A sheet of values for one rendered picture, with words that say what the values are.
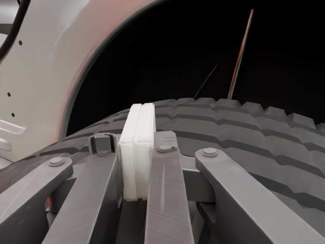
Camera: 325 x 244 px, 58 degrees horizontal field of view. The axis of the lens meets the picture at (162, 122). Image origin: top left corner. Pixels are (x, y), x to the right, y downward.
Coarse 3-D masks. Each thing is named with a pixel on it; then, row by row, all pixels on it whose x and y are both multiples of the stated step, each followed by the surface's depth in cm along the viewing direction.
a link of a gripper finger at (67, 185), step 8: (120, 136) 16; (120, 160) 13; (80, 168) 12; (120, 168) 13; (72, 176) 12; (120, 176) 13; (64, 184) 12; (72, 184) 12; (120, 184) 13; (56, 192) 12; (64, 192) 12; (120, 192) 13; (48, 200) 12; (56, 200) 12; (64, 200) 12; (56, 208) 12
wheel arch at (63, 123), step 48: (192, 0) 59; (240, 0) 72; (288, 0) 67; (96, 48) 59; (144, 48) 80; (192, 48) 83; (288, 48) 73; (96, 96) 77; (144, 96) 94; (192, 96) 88; (240, 96) 82; (288, 96) 77
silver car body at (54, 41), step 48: (0, 0) 263; (48, 0) 63; (96, 0) 56; (144, 0) 52; (0, 48) 76; (48, 48) 67; (0, 96) 79; (48, 96) 68; (0, 144) 80; (48, 144) 73
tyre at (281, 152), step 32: (96, 128) 28; (160, 128) 24; (192, 128) 23; (224, 128) 24; (256, 128) 25; (288, 128) 25; (320, 128) 28; (32, 160) 22; (256, 160) 19; (288, 160) 20; (320, 160) 21; (0, 192) 19; (288, 192) 17; (320, 192) 17; (128, 224) 14; (192, 224) 13; (320, 224) 14
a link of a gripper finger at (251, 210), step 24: (216, 168) 11; (240, 168) 10; (216, 192) 10; (240, 192) 9; (264, 192) 9; (216, 216) 10; (240, 216) 8; (264, 216) 8; (288, 216) 8; (240, 240) 9; (264, 240) 7; (288, 240) 7; (312, 240) 7
